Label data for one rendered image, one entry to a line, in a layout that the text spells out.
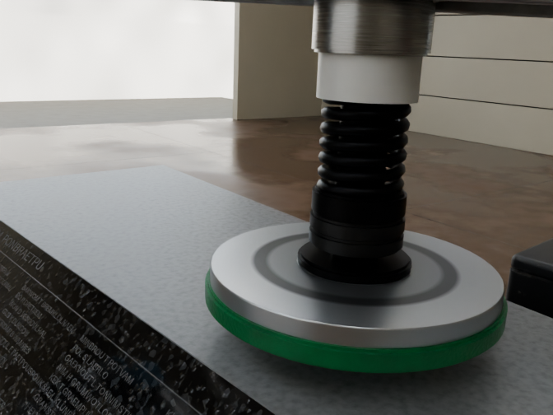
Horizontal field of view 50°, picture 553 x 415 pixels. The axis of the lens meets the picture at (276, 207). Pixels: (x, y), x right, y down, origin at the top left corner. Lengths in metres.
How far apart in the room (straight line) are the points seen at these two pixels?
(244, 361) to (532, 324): 0.24
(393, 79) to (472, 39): 7.33
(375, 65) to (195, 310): 0.24
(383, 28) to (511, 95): 7.03
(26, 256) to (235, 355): 0.31
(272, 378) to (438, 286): 0.13
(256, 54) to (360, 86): 8.30
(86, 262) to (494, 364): 0.38
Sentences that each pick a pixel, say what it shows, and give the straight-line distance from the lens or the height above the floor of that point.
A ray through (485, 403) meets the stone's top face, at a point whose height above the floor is 0.82.
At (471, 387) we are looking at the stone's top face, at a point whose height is 0.82.
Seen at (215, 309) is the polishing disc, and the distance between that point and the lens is 0.40.
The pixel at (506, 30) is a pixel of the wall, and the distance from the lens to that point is 7.48.
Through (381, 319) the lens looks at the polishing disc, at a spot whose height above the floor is 0.88.
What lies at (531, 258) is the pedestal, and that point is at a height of 0.74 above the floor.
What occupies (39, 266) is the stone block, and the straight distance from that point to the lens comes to 0.64.
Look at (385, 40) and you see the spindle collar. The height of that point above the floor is 1.04.
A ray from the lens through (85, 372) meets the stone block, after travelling 0.50.
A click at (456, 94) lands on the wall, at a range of 7.81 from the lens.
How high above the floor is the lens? 1.03
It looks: 15 degrees down
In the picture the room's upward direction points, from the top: 2 degrees clockwise
